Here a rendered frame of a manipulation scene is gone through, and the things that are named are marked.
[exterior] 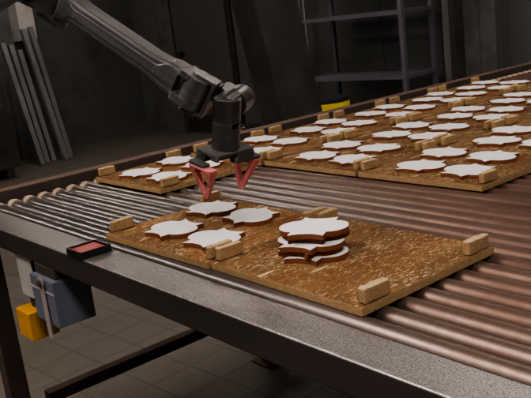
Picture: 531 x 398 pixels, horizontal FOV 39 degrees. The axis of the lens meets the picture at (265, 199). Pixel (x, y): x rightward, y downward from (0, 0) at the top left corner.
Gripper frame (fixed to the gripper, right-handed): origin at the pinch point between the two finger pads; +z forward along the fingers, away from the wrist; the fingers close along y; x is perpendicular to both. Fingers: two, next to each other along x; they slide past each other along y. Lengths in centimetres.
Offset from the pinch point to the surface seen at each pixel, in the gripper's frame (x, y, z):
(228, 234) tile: 0.6, 2.3, 11.1
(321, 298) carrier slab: -38.6, -12.9, 3.7
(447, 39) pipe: 262, 511, 63
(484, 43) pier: 217, 497, 57
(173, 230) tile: 14.7, -1.5, 14.4
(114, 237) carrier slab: 28.6, -8.0, 19.3
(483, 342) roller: -67, -11, -1
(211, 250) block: -6.6, -8.9, 8.8
